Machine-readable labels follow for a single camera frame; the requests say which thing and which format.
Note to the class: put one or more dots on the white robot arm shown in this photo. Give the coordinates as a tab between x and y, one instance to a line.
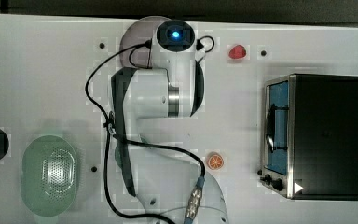
151	104

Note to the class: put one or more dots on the grey round plate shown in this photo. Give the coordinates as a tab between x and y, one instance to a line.
138	33

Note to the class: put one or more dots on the toy orange slice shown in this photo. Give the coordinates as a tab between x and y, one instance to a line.
215	161

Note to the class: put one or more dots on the green mug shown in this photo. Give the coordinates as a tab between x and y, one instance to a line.
118	158

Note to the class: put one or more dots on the toy strawberry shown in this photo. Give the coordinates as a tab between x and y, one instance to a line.
237	52

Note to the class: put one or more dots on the black toaster oven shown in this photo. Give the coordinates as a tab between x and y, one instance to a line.
310	137

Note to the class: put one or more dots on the green colander basket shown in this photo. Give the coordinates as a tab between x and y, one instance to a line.
49	176

